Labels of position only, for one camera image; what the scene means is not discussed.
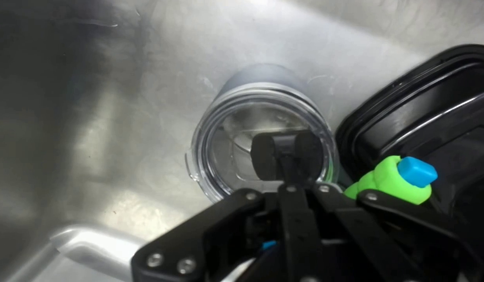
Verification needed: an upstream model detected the stainless steel sink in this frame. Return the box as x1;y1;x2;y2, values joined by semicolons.
0;0;484;282

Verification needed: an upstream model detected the black plastic food container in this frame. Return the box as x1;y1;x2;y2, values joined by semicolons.
334;44;484;253

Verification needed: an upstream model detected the clear round tumbler lid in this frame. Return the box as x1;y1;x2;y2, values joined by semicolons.
190;85;340;203

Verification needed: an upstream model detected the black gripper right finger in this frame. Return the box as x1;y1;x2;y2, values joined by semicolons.
288;131;478;282

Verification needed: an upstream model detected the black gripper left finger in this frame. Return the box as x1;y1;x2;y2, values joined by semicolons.
130;132;290;282

